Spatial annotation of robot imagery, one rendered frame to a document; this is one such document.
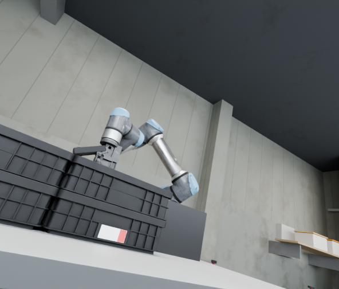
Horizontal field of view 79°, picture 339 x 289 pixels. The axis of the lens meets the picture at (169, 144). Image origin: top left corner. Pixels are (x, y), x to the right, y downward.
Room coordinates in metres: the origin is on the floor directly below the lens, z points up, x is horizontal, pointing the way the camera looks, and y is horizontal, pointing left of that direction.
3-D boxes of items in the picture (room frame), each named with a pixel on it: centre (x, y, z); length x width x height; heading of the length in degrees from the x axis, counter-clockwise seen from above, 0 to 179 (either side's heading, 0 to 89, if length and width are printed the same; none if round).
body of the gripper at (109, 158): (0.78, 0.23, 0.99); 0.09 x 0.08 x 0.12; 115
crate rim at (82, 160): (0.86, 0.18, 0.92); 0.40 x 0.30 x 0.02; 121
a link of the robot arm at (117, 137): (0.78, 0.24, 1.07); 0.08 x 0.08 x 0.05
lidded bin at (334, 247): (4.38, -3.70, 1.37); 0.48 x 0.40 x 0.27; 115
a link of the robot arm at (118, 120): (0.78, 0.23, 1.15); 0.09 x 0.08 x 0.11; 145
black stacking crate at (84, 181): (0.86, 0.18, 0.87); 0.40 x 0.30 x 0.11; 121
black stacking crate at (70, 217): (0.86, 0.18, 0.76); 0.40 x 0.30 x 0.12; 121
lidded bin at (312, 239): (4.10, -3.10, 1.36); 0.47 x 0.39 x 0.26; 115
